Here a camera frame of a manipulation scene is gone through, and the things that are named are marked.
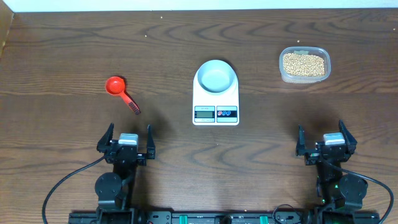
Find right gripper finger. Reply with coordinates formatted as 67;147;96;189
338;119;358;154
295;125;307;156

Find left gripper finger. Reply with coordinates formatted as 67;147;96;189
96;123;114;152
147;125;155;159

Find red plastic measuring scoop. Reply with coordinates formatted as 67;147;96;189
105;76;141;115

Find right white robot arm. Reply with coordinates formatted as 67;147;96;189
296;120;368;223

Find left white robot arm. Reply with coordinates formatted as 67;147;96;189
95;123;155;223

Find white digital kitchen scale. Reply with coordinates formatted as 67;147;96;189
192;72;239;126

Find grey round bowl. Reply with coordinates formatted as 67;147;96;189
197;60;237;93

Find clear plastic container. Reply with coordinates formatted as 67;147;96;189
279;46;331;84

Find yellow soybeans in container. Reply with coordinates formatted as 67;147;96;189
282;53;325;77

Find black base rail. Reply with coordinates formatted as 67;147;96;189
68;209;379;224

